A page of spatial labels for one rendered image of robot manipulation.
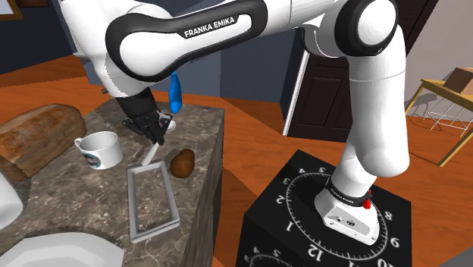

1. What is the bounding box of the black clock-patterned robot stand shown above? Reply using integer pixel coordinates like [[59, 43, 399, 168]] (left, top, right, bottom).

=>
[[235, 149, 413, 267]]

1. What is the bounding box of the white rounded container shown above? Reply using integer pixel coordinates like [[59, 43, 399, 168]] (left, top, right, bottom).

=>
[[0, 171, 24, 231]]

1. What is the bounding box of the framed wall picture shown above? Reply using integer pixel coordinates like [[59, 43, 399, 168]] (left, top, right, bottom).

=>
[[0, 0, 24, 21]]

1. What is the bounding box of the brown bread loaf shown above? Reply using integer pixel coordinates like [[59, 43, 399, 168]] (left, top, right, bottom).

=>
[[0, 103, 88, 182]]

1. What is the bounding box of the dark brown door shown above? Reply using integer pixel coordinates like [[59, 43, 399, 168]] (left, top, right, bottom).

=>
[[282, 0, 440, 143]]

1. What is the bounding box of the white plate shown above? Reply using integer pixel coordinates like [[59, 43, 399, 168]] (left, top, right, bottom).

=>
[[0, 231, 126, 267]]

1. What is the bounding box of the grey rectangular frame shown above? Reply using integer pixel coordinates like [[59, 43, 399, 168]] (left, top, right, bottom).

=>
[[126, 159, 181, 244]]

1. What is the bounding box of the brown potato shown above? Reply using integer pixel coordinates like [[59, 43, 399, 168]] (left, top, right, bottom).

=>
[[169, 148, 196, 180]]

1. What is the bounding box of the white stick utensil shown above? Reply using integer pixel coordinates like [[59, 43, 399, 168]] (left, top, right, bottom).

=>
[[141, 118, 177, 166]]

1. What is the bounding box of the white printed mug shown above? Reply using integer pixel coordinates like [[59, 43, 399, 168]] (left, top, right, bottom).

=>
[[74, 130, 124, 171]]

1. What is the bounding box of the blue bottle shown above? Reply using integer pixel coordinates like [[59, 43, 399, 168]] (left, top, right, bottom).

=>
[[168, 71, 183, 115]]

